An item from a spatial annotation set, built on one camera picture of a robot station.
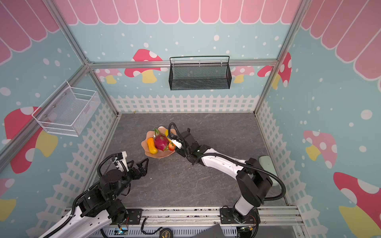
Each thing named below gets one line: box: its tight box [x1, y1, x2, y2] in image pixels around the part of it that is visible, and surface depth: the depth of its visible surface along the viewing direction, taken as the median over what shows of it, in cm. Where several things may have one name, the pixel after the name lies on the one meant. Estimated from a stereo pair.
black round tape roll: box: [159, 228, 173, 238], surface depth 69 cm
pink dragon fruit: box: [154, 128, 170, 152], surface depth 96 cm
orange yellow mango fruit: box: [146, 137, 159, 155], surface depth 96 cm
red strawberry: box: [168, 141, 177, 152], surface depth 93 cm
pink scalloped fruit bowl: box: [140, 126, 176, 159], surface depth 98 cm
